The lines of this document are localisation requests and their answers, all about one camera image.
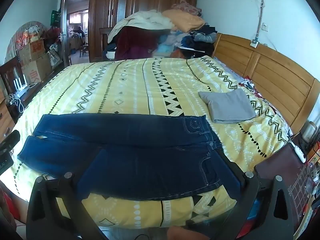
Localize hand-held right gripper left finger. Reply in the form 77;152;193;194
26;149;108;240

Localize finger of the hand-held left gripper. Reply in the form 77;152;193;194
0;130;21;153

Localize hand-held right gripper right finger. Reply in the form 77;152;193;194
215;150;294;240

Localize dark blue jeans pants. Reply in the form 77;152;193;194
17;113;241;202

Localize wooden dresser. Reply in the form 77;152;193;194
0;90;16;140

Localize white router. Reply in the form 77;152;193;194
14;76;28;92

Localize person's leg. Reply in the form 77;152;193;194
167;226;208;240

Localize large cardboard box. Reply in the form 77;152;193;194
21;54;53;84

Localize white handheld device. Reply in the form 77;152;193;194
290;141;307;164

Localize folded grey cloth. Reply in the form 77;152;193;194
198;88;257;124

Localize small cardboard box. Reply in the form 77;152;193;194
18;39;46;66

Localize yellow patterned blanket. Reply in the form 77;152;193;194
0;56;294;230

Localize wooden bed headboard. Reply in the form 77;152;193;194
212;32;320;136

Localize green bag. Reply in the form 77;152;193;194
51;9;62;26

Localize wooden chair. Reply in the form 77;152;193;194
99;27;113;44

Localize pile of dark clothes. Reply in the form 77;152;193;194
181;25;218;58

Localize maroon blanket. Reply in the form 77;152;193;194
115;27;159;61

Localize light blue clothes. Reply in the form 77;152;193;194
157;31;185;55

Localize orange blanket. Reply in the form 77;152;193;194
162;9;206;33

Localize red patterned blanket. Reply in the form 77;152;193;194
171;0;202;17

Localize dark wooden frame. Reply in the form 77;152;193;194
0;56;28;93

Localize grey cable conduit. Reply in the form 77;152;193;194
252;0;266;41

